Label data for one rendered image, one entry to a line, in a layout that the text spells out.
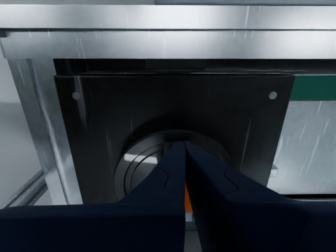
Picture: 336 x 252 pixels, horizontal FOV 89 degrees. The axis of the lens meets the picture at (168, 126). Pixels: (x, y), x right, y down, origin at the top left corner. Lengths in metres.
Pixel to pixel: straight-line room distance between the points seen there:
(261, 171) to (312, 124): 0.12
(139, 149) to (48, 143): 0.12
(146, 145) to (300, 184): 0.28
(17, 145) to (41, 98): 0.20
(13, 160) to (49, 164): 0.18
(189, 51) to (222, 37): 0.04
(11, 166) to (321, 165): 0.55
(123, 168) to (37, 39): 0.15
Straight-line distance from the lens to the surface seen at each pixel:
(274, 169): 0.26
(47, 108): 0.23
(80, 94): 0.20
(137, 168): 0.19
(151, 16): 0.19
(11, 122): 0.40
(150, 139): 0.17
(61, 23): 0.21
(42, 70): 0.22
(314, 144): 0.34
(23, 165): 0.44
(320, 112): 0.32
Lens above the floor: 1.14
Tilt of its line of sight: 69 degrees down
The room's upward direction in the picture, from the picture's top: 178 degrees clockwise
